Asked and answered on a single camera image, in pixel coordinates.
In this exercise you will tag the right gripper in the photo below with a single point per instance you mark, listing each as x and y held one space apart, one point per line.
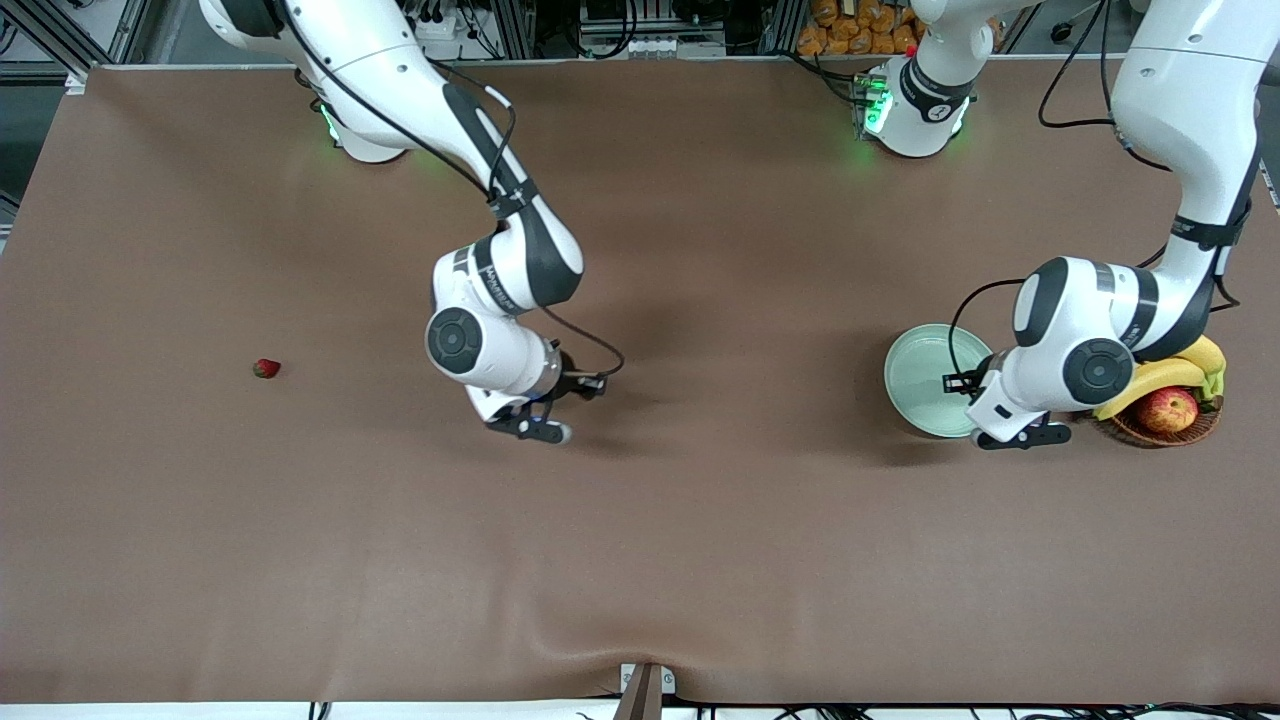
571 381

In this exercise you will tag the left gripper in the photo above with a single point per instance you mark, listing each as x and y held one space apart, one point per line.
974 381

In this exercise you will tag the red toy strawberry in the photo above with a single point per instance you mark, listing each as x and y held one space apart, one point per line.
266 368

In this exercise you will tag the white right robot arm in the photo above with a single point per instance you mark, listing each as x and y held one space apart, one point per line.
400 70

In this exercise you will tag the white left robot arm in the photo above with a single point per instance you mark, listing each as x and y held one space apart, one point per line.
1190 100

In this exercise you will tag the pale green round plate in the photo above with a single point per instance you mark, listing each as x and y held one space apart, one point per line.
920 380

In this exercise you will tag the woven wicker basket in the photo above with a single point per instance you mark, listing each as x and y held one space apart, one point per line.
1140 432

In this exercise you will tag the red apple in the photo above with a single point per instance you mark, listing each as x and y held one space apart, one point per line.
1167 410

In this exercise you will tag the yellow banana bunch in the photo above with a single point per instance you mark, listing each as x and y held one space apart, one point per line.
1160 378

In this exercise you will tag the large table cover mat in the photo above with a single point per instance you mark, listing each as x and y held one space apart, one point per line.
640 550

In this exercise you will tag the grey socket strip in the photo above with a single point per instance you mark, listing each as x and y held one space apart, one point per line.
665 46

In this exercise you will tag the white power strip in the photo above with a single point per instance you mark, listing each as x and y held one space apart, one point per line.
440 27

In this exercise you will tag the bag of orange bread rolls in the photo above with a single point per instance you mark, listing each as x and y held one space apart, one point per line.
860 25

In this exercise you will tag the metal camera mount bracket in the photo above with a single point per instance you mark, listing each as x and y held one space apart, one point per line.
645 690

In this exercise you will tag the aluminium frame post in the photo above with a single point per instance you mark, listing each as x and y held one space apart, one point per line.
785 25
515 30
128 30

